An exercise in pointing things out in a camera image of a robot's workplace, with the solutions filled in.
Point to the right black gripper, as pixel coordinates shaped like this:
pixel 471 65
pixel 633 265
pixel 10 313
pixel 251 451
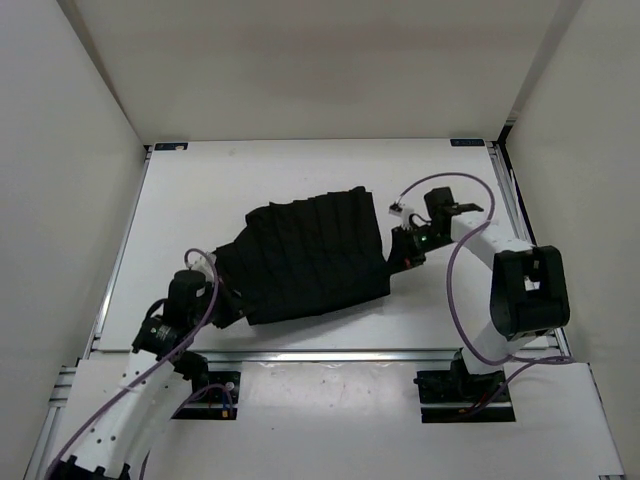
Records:
pixel 402 255

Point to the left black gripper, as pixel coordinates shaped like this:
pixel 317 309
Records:
pixel 235 306

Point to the black pleated skirt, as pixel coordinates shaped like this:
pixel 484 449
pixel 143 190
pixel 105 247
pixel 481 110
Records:
pixel 307 258

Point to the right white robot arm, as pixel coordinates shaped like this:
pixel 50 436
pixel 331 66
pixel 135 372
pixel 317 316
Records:
pixel 528 294

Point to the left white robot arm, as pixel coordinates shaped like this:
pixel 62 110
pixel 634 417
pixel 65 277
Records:
pixel 161 377

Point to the right blue corner label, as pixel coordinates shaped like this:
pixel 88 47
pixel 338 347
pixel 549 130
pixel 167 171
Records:
pixel 467 142

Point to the blue corner label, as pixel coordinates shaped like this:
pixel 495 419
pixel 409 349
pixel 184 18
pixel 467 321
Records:
pixel 467 142
pixel 171 146

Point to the left blue corner label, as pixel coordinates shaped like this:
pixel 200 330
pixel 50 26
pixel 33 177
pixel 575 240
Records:
pixel 171 146

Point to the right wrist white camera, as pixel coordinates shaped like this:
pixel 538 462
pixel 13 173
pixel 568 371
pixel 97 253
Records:
pixel 406 214

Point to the wrist white camera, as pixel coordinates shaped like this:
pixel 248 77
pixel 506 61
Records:
pixel 203 262
pixel 406 214

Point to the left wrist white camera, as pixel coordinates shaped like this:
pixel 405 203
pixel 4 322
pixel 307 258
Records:
pixel 203 262

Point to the aluminium front rail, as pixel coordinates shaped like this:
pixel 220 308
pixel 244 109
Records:
pixel 328 356

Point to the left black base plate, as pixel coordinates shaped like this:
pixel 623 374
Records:
pixel 215 396

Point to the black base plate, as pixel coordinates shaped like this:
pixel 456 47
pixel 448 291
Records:
pixel 215 396
pixel 456 396

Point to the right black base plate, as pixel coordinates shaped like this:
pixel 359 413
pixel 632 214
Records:
pixel 456 396

